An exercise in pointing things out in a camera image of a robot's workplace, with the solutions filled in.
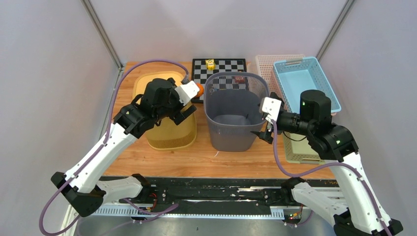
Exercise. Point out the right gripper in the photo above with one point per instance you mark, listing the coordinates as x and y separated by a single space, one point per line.
265 135

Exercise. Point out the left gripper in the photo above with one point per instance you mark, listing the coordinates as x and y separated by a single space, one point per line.
178 115

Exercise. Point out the yellow slatted laundry bin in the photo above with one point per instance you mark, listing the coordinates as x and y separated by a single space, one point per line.
167 136

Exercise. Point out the grey and yellow laundry bin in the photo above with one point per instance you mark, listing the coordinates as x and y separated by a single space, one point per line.
233 113

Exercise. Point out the green plastic basket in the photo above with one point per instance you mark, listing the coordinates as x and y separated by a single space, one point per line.
296 147

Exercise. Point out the light blue plastic basket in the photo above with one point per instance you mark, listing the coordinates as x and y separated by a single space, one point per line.
295 76

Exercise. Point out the large white plastic basket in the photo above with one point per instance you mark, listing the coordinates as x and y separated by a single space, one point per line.
262 64

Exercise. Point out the pink plastic basket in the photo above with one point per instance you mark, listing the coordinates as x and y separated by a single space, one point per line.
277 88

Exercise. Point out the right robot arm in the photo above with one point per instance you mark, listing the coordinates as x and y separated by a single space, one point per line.
362 214

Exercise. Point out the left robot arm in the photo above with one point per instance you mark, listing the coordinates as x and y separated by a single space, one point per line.
82 185

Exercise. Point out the orange arch toy block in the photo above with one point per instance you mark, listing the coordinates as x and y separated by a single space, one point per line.
201 90

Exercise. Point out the red owl toy block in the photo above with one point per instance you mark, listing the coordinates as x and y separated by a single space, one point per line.
239 80

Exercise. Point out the black and white chessboard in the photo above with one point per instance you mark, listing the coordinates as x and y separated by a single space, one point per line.
200 74

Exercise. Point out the yellow owl toy block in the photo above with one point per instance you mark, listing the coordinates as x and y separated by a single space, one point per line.
210 64

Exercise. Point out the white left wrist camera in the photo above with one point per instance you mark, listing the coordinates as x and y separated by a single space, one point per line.
187 91

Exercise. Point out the black metal base rail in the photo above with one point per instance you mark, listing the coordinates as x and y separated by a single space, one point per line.
209 198

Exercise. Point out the right aluminium frame post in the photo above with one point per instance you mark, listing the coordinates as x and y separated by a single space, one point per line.
343 14

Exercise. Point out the aluminium frame post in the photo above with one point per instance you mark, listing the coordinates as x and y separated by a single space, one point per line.
343 14
102 32

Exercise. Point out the left aluminium frame post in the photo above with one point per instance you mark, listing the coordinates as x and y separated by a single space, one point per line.
102 32

